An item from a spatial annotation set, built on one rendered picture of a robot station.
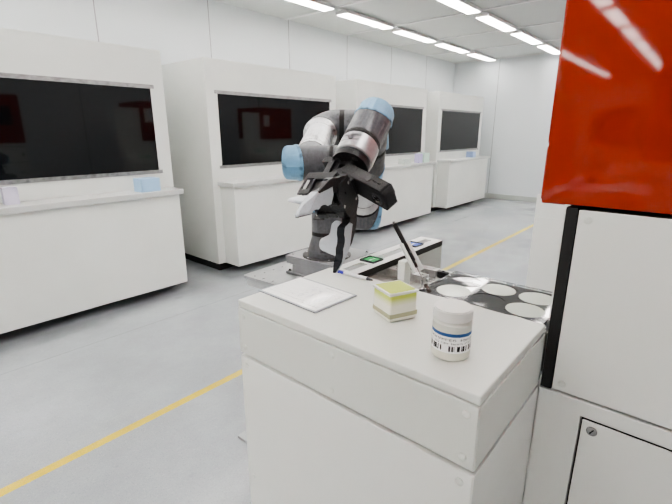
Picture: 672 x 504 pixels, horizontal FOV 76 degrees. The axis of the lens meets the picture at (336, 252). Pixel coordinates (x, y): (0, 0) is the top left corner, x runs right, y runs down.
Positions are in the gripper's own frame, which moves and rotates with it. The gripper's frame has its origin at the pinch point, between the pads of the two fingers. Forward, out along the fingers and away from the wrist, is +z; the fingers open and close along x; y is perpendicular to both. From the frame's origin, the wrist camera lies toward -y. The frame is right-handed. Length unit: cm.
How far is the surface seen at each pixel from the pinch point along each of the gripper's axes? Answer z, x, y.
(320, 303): -5.3, -31.0, 17.4
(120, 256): -63, -127, 277
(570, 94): -46, -8, -31
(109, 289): -39, -138, 280
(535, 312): -29, -63, -25
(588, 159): -37, -17, -35
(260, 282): -26, -64, 70
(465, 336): -0.2, -23.9, -19.2
